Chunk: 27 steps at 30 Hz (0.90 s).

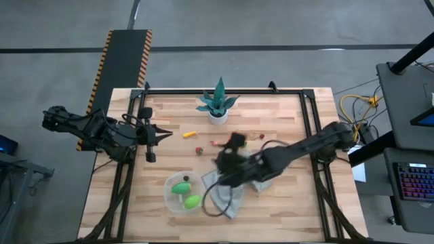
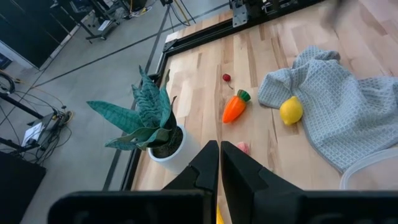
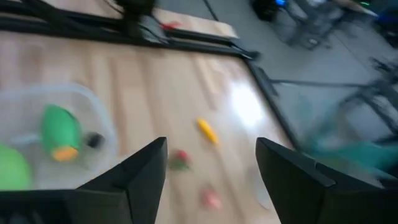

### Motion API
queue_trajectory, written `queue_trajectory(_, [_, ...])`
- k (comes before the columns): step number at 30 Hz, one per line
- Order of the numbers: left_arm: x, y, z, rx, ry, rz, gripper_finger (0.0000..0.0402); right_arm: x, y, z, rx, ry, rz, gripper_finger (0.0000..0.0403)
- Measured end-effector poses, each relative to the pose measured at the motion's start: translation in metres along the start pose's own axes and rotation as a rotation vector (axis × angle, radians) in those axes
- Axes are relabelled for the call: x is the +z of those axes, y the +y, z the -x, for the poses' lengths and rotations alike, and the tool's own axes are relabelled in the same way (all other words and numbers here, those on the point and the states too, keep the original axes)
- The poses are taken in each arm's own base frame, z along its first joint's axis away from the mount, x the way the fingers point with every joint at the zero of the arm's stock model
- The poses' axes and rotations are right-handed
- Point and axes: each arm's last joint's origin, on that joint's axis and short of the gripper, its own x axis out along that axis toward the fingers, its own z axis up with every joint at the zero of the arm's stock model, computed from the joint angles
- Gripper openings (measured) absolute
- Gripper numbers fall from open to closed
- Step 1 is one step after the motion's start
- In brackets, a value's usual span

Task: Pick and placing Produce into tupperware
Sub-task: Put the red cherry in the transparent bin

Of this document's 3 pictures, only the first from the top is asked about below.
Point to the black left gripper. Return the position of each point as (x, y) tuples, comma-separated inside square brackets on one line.
[(149, 135)]

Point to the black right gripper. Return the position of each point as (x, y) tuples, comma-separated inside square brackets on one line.
[(234, 162)]

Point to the red toy strawberry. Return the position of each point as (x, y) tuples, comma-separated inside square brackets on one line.
[(199, 150)]

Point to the lime green toy fruit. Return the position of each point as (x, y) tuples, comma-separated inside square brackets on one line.
[(192, 202)]

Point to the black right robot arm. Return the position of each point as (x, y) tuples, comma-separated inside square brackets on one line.
[(305, 145)]

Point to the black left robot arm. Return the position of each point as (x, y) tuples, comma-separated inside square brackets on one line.
[(84, 125)]

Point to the clear plastic tupperware container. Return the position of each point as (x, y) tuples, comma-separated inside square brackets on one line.
[(171, 203)]

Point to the pink toy vegetable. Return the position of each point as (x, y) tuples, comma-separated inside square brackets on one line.
[(214, 143)]

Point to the yellow toy banana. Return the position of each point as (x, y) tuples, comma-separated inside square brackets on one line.
[(188, 134)]

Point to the grey waffle dish cloth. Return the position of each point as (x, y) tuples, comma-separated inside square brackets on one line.
[(225, 200)]

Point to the red toy cherry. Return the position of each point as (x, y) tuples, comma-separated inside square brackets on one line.
[(261, 136)]

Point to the white plant pot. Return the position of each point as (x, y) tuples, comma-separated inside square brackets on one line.
[(217, 120)]

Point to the green snake plant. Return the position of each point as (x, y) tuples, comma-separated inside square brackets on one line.
[(218, 98)]

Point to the black ramp with hazard stripes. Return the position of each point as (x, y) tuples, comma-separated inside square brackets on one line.
[(122, 61)]

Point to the white paper sheet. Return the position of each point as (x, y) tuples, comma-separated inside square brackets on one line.
[(358, 173)]

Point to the black power strip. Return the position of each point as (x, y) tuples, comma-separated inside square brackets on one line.
[(367, 133)]

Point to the black cart strut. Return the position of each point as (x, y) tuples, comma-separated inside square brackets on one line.
[(371, 149)]

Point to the dark device with blue light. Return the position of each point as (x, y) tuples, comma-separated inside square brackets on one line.
[(6, 145)]

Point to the black caster wheel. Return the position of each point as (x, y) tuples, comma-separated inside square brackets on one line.
[(392, 220)]

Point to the grey workstation cart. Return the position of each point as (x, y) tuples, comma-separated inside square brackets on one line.
[(407, 98)]

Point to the tablet with blue screen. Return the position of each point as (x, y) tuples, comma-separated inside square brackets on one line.
[(428, 119)]

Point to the black pole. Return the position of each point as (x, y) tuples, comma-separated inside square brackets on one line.
[(412, 54)]

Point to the black aluminium table frame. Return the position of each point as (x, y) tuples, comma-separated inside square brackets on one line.
[(220, 91)]

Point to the grey metal desk frame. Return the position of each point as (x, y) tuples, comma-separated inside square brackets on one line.
[(20, 169)]

